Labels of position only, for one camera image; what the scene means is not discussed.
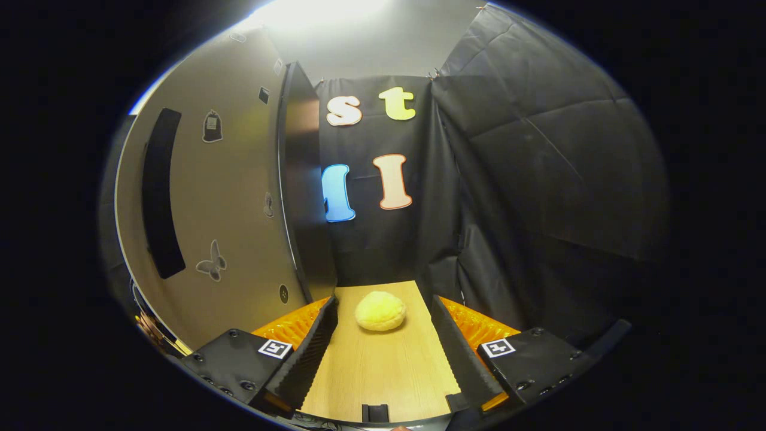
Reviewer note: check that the dark grey cabinet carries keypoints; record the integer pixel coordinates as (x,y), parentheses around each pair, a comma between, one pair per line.
(305,179)

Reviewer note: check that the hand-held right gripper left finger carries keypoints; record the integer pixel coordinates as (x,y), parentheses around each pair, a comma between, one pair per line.
(305,359)

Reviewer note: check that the yellow round sponge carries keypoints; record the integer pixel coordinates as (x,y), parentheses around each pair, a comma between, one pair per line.
(380,311)

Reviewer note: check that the grey cabinet door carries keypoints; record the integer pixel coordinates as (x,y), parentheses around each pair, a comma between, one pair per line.
(239,197)

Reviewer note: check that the black backdrop cloth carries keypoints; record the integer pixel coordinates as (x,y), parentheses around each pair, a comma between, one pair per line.
(538,179)

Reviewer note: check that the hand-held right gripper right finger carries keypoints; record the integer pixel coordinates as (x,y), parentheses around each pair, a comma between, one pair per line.
(461,359)

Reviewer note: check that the ceiling light panel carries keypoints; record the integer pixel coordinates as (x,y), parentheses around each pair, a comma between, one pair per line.
(323,13)

